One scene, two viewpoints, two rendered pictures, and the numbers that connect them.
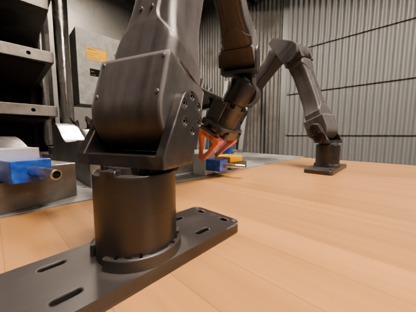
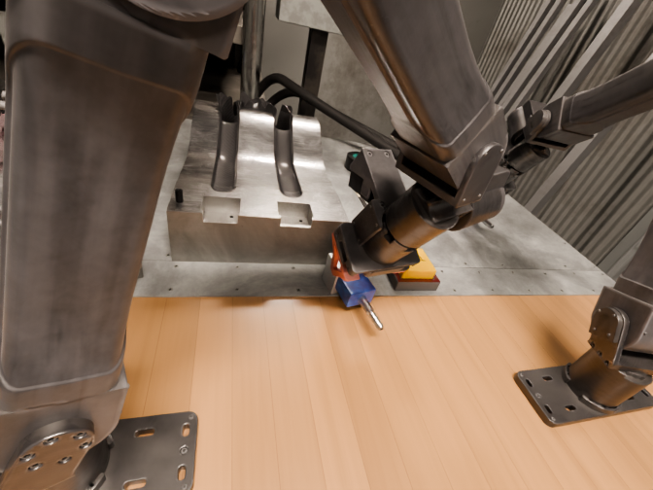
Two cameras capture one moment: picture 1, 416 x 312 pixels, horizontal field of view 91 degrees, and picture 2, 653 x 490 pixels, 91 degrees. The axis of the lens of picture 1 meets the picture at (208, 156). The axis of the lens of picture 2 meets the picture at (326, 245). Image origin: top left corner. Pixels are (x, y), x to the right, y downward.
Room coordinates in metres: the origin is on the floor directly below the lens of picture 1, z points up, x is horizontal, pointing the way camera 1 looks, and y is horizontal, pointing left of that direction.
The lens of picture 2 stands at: (0.16, -0.12, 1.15)
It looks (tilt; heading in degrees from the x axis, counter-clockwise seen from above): 36 degrees down; 25
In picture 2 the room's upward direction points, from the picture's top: 14 degrees clockwise
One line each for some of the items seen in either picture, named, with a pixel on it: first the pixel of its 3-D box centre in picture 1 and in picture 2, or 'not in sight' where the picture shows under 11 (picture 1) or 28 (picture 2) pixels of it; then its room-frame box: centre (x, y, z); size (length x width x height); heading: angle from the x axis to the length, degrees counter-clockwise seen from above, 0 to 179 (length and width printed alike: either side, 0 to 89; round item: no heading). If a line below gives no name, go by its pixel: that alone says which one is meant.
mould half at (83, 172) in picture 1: (111, 145); (258, 158); (0.64, 0.31, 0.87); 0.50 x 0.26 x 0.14; 45
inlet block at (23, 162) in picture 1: (29, 169); not in sight; (0.26, 0.23, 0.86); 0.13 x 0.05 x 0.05; 62
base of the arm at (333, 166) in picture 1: (327, 156); (603, 376); (0.60, -0.35, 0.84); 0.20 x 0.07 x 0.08; 137
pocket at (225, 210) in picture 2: not in sight; (221, 216); (0.44, 0.19, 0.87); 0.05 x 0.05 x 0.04; 45
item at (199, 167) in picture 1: (220, 164); (358, 293); (0.50, -0.03, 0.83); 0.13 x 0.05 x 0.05; 58
